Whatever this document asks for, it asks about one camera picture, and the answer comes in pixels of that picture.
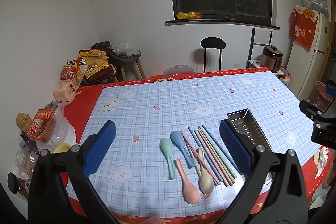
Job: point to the blue chopstick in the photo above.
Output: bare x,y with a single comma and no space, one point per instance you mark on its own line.
193,134
221,148

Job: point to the glass jar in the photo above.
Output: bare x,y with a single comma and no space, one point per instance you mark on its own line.
23,161

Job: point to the blue spoon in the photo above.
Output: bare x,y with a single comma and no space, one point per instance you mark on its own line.
176,137

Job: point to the clear plastic lid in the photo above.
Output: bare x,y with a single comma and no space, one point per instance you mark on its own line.
178,70

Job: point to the white shelf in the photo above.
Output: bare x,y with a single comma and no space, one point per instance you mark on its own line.
253,64

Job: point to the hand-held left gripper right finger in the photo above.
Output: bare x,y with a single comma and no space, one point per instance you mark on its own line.
233,148

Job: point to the stainless steel utensil tray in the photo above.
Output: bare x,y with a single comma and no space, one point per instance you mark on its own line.
244,124

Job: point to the brown rice cooker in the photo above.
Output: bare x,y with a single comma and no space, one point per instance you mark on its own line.
273,58

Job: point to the pink spoon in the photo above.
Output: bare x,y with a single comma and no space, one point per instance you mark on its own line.
191,193

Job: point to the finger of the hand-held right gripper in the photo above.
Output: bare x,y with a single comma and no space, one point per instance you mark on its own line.
331,88
311,109

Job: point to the black round stool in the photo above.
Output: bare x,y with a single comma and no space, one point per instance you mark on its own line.
213,43

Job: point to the white refrigerator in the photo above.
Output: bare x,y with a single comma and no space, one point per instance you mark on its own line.
319,61

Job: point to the pink snack bag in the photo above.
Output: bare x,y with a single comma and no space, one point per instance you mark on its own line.
65,91

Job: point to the blue plaid table mat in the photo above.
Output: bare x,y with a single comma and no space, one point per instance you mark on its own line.
157,92

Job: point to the white paper card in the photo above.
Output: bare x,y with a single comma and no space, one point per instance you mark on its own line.
106,106
115,101

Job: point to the red hanging cloth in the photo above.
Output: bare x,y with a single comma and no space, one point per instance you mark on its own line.
303,32

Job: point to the pink chopstick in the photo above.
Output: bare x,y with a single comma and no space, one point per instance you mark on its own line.
190,144
210,151

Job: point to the black window sill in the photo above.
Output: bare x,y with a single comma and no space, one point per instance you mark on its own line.
223,22

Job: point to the yellow snack packet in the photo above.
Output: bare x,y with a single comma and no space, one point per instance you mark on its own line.
189,16

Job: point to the black lid jar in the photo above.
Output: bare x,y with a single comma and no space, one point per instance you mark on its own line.
13,182

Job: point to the clear plastic bag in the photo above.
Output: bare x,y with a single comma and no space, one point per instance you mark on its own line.
123,47

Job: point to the yellow rim white mug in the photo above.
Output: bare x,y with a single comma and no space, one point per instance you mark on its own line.
61,147

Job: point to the brown bottle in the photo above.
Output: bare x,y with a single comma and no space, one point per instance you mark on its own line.
23,121

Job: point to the dark round stool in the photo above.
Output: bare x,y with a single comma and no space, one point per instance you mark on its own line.
126,60

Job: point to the green spoon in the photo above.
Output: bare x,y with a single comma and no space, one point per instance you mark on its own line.
166,146

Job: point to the brown trash bin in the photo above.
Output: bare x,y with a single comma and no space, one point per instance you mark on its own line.
319,95

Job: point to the crumpled plastic bag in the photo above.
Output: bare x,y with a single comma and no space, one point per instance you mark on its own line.
319,2

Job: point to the orange snack bag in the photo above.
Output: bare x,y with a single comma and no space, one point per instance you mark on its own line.
69,69

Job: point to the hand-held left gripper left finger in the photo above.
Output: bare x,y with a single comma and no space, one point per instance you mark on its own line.
103,142

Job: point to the beige spoon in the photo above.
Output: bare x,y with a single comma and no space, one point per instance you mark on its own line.
206,182

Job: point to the green chopstick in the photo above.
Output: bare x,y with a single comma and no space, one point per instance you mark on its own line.
217,151
207,151

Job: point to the red label snack jar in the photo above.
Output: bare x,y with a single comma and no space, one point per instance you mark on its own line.
42,121

